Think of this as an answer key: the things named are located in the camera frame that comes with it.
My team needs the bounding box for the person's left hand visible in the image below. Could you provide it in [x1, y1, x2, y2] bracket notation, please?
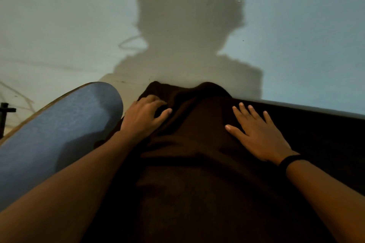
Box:
[120, 95, 173, 144]

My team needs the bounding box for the person's right hand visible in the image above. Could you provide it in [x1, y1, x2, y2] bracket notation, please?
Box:
[225, 102, 298, 166]

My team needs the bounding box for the dark brown cloth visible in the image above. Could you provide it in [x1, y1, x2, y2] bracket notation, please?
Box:
[82, 81, 365, 243]

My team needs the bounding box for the person's left forearm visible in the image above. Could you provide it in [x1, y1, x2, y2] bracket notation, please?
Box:
[0, 131, 136, 243]

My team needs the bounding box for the person's right forearm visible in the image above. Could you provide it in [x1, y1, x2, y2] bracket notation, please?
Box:
[286, 160, 365, 243]

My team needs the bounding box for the black wristband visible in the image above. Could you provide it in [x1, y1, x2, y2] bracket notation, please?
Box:
[278, 154, 308, 175]

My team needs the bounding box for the blue padded ironing board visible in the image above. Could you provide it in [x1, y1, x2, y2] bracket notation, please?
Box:
[0, 82, 124, 212]

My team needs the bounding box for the black metal stand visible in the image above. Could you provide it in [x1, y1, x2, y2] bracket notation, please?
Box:
[0, 102, 17, 140]

